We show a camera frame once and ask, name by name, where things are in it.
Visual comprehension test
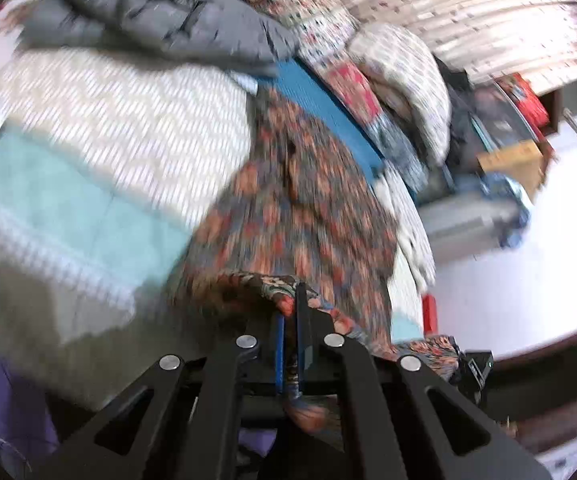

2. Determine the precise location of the purple cloth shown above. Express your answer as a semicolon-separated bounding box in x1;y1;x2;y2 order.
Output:
0;337;60;480

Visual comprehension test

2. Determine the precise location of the white printed blanket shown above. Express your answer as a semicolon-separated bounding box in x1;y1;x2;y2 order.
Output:
346;22;453;167

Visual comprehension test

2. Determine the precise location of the red printed box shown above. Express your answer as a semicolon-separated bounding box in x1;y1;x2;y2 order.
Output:
497;72;553;132

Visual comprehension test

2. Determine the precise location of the white and teal bedsheet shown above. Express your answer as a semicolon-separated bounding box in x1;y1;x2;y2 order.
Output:
0;0;438;411

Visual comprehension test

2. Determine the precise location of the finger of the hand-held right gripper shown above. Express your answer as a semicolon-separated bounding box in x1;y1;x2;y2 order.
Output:
451;350;495;407

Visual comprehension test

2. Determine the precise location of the floral patterned garment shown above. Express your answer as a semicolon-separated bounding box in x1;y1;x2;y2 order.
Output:
171;87;462;436

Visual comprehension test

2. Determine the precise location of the cardboard box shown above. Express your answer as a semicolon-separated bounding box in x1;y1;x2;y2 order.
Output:
476;140;549;200

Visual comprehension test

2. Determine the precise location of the pile of dark clothes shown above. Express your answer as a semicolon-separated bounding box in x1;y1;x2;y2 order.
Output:
436;57;499;188

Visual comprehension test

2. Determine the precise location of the red plastic stool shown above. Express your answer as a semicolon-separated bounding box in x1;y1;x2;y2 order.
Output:
421;294;440;337

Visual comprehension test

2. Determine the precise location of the grey puffer jacket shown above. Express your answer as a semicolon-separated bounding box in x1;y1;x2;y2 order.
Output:
18;0;300;75

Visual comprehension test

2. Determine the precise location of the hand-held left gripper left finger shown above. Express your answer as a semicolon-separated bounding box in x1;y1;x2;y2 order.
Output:
31;314;287;480

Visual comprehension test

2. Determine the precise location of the red patchwork quilt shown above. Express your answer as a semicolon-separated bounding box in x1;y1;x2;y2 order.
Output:
158;0;432;192

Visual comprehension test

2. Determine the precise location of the floral beige curtain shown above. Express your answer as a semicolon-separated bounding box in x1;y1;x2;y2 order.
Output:
309;0;577;87

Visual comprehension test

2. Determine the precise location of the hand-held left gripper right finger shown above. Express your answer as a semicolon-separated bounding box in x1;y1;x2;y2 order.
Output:
295;282;552;480

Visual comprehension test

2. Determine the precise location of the light blue cloth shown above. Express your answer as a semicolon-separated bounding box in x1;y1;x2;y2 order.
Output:
479;172;532;248

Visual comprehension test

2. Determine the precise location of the blue textured mat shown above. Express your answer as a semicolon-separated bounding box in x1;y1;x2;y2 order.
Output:
178;0;387;179

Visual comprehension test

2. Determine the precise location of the grey white appliance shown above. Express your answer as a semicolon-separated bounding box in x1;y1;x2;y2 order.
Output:
417;194;510;262

